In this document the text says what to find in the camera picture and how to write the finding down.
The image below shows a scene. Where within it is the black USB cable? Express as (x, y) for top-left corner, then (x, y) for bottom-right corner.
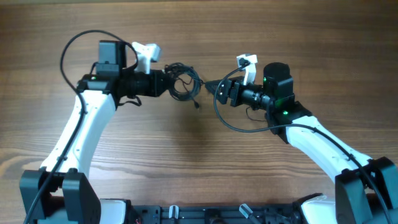
(164, 62), (205, 110)

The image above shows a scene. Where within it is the right camera black cable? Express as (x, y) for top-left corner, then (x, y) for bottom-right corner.
(213, 60), (392, 224)

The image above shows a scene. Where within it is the camera black cable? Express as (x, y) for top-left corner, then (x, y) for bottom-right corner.
(23, 29), (139, 224)
(213, 60), (392, 224)

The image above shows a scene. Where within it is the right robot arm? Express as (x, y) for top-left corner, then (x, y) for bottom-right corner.
(205, 60), (397, 223)

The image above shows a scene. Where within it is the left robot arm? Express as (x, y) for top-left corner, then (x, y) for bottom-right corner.
(19, 40), (174, 223)

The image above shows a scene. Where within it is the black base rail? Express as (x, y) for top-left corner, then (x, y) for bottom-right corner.
(129, 204), (303, 224)

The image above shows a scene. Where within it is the left camera black cable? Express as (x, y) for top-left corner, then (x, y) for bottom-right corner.
(23, 29), (139, 224)

